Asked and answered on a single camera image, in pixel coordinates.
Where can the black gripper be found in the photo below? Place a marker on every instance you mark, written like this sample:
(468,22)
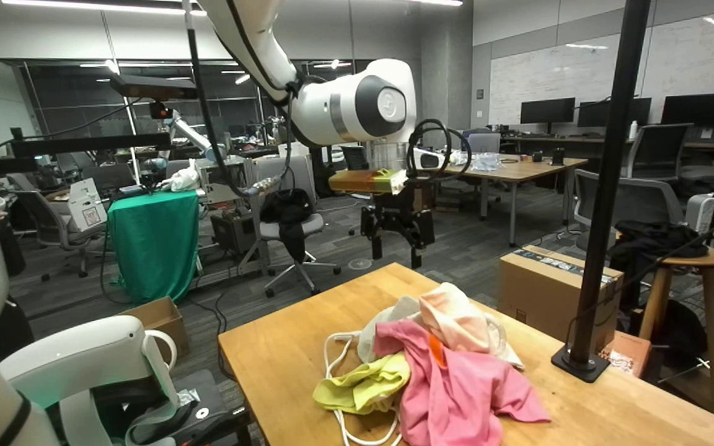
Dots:
(398,219)

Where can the peach shirt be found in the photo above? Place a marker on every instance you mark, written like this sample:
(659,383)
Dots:
(465,317)

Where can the yellow-green cloth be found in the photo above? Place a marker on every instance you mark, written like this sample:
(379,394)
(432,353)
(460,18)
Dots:
(364,387)

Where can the pink shirt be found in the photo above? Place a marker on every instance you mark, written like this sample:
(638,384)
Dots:
(456,387)

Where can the office chair with white seat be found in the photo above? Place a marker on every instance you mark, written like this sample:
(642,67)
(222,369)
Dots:
(310,223)

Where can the black bag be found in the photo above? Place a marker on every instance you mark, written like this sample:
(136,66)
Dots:
(285,206)

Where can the cardboard box with printed tape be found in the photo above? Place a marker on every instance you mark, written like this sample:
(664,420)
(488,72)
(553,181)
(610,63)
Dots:
(539,298)

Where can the light wooden desk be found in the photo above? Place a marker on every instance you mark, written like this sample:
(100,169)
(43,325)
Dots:
(520,169)

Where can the black computer monitor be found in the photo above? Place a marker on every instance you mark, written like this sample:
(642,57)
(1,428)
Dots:
(705,110)
(545,110)
(592,112)

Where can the black vertical pole with base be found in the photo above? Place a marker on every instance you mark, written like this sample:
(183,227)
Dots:
(613,165)

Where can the green drape cloth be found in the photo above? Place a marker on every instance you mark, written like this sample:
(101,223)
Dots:
(155,249)

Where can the small open cardboard box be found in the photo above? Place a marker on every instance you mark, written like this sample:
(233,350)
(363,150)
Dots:
(158,317)

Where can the grey office chair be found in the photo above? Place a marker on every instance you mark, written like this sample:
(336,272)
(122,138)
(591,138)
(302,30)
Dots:
(638,201)
(657,150)

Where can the small orange labelled box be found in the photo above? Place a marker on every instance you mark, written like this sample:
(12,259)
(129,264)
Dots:
(629,356)

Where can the black garment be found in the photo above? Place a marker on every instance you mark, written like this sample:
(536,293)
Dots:
(655,238)

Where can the wooden stool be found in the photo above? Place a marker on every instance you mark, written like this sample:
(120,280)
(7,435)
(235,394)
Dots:
(705,262)

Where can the white paper sign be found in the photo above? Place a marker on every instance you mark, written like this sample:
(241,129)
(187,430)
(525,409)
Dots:
(84,203)

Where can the wall whiteboard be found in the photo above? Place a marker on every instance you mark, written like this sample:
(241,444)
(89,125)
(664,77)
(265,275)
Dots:
(539,76)

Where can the black stereo camera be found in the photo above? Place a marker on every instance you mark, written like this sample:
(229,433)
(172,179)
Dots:
(158,87)

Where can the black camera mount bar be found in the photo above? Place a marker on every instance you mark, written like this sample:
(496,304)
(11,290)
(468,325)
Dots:
(84,141)

